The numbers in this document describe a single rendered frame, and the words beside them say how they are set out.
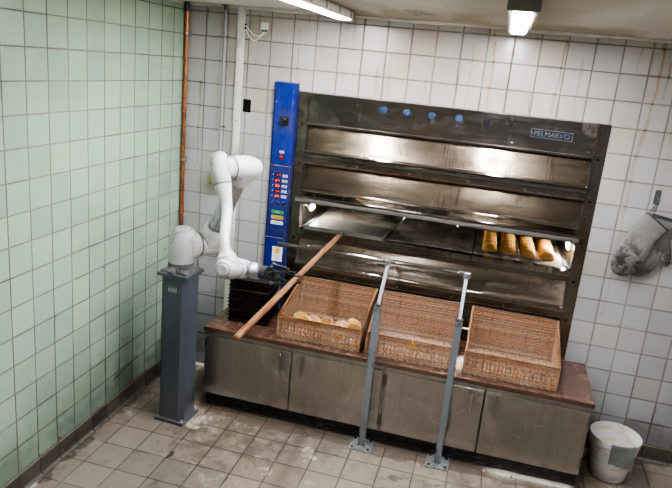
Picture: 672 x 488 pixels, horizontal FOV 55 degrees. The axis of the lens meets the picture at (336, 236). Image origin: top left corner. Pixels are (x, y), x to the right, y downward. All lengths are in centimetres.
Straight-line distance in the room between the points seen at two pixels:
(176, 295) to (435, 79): 206
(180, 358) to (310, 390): 84
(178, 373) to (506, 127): 254
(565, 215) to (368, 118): 138
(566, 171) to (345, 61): 153
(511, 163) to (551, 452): 175
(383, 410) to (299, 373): 58
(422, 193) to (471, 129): 51
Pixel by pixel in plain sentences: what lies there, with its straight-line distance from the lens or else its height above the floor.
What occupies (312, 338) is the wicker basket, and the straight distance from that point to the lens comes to 409.
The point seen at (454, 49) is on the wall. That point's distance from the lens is 412.
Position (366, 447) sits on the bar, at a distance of 422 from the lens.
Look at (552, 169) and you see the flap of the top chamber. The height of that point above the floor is 180.
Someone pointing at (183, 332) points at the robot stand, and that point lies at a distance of 406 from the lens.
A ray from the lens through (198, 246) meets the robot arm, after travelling 394.
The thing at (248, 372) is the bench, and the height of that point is 31.
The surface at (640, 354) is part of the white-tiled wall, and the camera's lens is 454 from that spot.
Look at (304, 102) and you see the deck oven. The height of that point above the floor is 203.
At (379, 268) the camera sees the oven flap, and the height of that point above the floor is 99.
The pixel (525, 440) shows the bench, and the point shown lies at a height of 26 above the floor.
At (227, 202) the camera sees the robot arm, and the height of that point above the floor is 152.
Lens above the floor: 232
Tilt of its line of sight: 15 degrees down
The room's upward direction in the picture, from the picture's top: 6 degrees clockwise
